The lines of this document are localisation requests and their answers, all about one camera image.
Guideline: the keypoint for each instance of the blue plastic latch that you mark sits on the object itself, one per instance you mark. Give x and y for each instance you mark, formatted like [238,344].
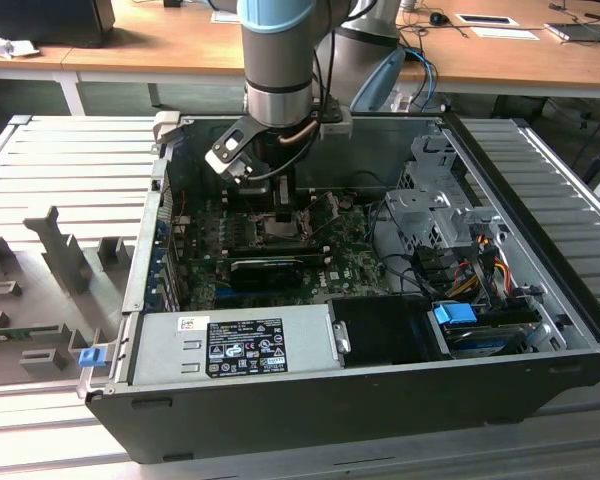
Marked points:
[92,358]

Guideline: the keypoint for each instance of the black plastic shroud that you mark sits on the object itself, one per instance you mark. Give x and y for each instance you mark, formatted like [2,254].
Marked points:
[380,330]

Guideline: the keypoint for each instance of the silver power supply unit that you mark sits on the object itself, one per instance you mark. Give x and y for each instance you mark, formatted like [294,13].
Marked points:
[165,350]

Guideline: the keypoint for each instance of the silver drive cage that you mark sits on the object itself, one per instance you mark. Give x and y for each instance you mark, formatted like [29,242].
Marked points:
[415,205]

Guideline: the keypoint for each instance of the black computer mouse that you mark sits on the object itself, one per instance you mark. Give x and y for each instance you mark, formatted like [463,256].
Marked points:
[437,18]

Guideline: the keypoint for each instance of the blue expansion slot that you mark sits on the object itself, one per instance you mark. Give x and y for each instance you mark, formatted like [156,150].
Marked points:
[223,295]

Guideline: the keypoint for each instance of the grey parts rack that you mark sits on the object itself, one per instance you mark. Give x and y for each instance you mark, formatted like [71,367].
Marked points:
[62,260]

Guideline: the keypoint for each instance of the crumpled white paper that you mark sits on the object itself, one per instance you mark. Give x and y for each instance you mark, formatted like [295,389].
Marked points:
[10,47]

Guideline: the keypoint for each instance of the CPU socket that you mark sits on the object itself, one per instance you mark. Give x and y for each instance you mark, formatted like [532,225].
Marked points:
[257,227]

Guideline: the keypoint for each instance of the green motherboard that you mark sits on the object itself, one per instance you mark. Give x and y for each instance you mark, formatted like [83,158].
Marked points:
[350,265]

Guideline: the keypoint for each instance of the black graphics card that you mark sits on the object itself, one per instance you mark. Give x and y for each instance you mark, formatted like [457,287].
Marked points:
[265,275]

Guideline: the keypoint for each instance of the silver coin battery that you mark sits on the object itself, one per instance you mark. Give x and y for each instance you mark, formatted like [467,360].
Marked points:
[347,203]

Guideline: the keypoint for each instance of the silver green CPU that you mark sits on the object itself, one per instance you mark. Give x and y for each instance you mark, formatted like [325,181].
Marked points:
[282,231]

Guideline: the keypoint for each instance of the white paper sheet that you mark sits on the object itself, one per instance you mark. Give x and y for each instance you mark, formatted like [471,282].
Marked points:
[505,33]
[225,16]

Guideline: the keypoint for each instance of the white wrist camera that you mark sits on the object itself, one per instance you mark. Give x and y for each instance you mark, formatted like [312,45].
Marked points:
[230,165]

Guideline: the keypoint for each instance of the hard disk blue carrier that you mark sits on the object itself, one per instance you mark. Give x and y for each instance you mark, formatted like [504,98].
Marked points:
[455,317]

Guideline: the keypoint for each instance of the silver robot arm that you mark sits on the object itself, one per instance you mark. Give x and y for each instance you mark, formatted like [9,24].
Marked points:
[275,65]

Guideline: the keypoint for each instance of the black silver PC case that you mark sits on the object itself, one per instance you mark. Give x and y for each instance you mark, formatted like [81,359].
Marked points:
[330,420]

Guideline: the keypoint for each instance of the grey plastic case latch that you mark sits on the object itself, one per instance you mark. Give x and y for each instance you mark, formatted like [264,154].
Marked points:
[166,127]

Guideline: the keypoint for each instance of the wooden desk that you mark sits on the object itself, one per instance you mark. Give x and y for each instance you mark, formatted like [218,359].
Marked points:
[155,45]
[505,60]

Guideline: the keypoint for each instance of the green RAM stick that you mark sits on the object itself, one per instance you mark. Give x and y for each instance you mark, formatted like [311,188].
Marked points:
[5,334]

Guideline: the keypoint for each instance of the black computer box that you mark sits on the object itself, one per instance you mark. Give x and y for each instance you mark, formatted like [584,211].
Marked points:
[45,22]

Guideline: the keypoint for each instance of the black drive connector block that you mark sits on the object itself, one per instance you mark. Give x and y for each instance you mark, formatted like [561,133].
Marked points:
[432,270]

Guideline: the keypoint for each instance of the pale blue teach pendant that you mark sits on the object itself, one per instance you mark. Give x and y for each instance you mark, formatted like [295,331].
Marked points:
[380,80]

